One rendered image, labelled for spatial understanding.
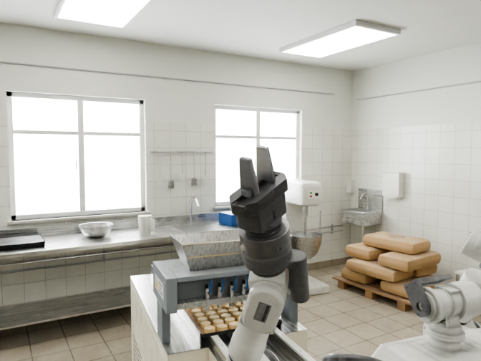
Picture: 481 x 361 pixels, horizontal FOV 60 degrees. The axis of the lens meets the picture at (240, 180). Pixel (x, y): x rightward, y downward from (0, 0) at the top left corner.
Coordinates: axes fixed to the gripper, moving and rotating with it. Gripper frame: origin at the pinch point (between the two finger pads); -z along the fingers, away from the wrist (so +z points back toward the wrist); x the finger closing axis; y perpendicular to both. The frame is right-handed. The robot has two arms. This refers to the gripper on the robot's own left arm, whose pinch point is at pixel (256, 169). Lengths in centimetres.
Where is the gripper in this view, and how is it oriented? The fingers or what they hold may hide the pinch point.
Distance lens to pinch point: 66.9
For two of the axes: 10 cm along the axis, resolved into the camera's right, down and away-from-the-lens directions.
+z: 1.3, 8.9, 4.4
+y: 7.9, 1.7, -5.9
